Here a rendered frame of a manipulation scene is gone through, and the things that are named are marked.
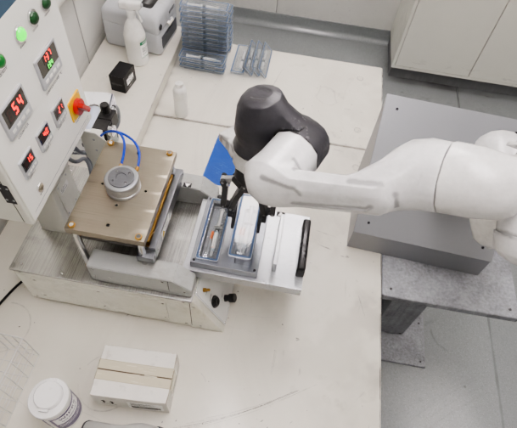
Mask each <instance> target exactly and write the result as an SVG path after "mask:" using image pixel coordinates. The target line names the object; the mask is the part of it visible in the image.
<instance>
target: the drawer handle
mask: <svg viewBox="0 0 517 428"><path fill-rule="evenodd" d="M301 230H302V231H301V243H300V250H299V257H298V263H297V269H296V272H295V276H298V277H304V274H305V270H306V259H307V252H308V244H309V237H310V230H311V220H308V219H305V220H304V221H303V223H302V227H301Z"/></svg>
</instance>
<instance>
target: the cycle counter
mask: <svg viewBox="0 0 517 428"><path fill-rule="evenodd" d="M24 106H25V101H24V100H23V98H22V96H21V93H20V92H19V93H18V94H17V95H16V97H15V98H14V100H13V102H12V103H11V104H10V106H9V107H8V108H7V110H6V111H5V112H4V113H5V115H6V116H7V118H8V121H9V123H10V125H12V124H13V122H14V120H15V119H16V117H17V116H18V114H19V113H20V112H21V110H22V109H23V107H24Z"/></svg>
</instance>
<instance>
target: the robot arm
mask: <svg viewBox="0 0 517 428"><path fill-rule="evenodd" d="M219 140H220V142H221V143H222V144H223V146H224V147H225V148H226V150H227V151H228V153H229V154H230V156H231V158H233V163H234V166H235V171H234V174H233V175H232V176H228V175H227V173H225V172H223V173H222V176H221V180H220V184H221V186H222V197H221V205H220V207H221V208H225V207H227V209H228V217H231V218H232V221H231V228H233V227H234V224H235V219H236V214H237V207H238V201H239V199H240V197H242V195H243V194H244V193H245V194H250V195H251V196H252V197H253V198H254V199H255V200H256V201H257V202H258V205H259V207H260V211H259V216H258V222H257V229H256V232H257V233H260V228H261V223H262V222H263V223H265V222H266V220H267V216H268V215H270V217H274V216H275V211H276V207H303V208H312V209H319V210H328V211H343V212H351V213H359V214H367V215H375V216H380V215H383V214H386V213H388V212H392V211H431V212H438V213H442V214H447V215H452V216H457V217H465V218H469V222H470V227H471V231H472V235H473V239H474V240H475V241H476V242H478V243H479V244H480V245H484V246H485V247H487V248H489V249H495V251H496V252H497V253H498V255H499V256H501V257H502V258H504V259H505V260H507V261H508V262H510V263H512V264H514V265H516V266H517V134H516V133H515V132H511V131H505V130H499V131H491V132H489V133H487V134H485V135H483V136H481V137H479V138H478V139H477V140H476V141H475V144H468V143H464V142H459V141H457V142H451V141H446V140H442V139H438V138H420V139H413V140H411V141H409V142H407V143H404V144H403V145H401V146H399V147H397V148H395V149H393V150H392V151H391V152H390V153H389V154H388V155H386V156H385V157H384V158H382V159H381V160H379V161H377V162H375V163H373V164H372V165H370V166H367V167H366V168H364V169H362V170H361V171H359V172H354V173H351V174H335V173H326V172H315V171H316V170H317V169H318V167H319V166H320V164H321V163H322V162H323V160H324V158H325V157H326V156H327V154H328V153H329V146H330V142H329V136H328V134H327V132H326V130H325V128H324V127H322V126H321V125H320V124H319V123H318V122H317V121H315V120H313V119H312V118H311V117H310V116H308V115H303V114H302V113H300V112H299V111H298V110H297V109H295V108H294V107H293V106H292V105H291V104H290V103H289V102H288V100H287V98H286V97H285V96H284V93H283V92H282V90H281V89H280V88H279V87H275V86H274V85H267V84H260V85H255V86H254V87H250V88H248V89H247V90H246V91H245V92H244V93H243V94H242V95H241V97H240V99H239V101H238V103H237V108H236V115H235V122H234V126H232V127H230V128H228V129H226V130H224V131H222V132H219ZM231 182H233V183H234V184H235V185H236V187H237V189H236V191H235V192H234V194H233V197H232V198H230V200H228V187H229V184H231ZM268 206H271V207H268Z"/></svg>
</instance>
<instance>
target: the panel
mask: <svg viewBox="0 0 517 428"><path fill-rule="evenodd" d="M233 287H234V284H233V283H228V282H223V281H218V280H214V279H205V278H200V277H199V279H198V283H197V286H196V290H195V292H194V294H195V295H196V296H197V298H198V299H199V300H200V301H201V302H202V303H203V304H204V305H205V306H206V307H207V308H208V309H209V310H210V311H211V312H212V313H213V314H214V315H215V316H216V317H217V318H218V319H219V320H220V321H221V322H222V323H223V324H224V325H226V322H227V317H228V310H229V306H230V302H228V301H224V299H223V298H224V295H228V294H233ZM215 296H218V297H219V300H220V303H219V306H218V307H214V305H213V298H214V297H215Z"/></svg>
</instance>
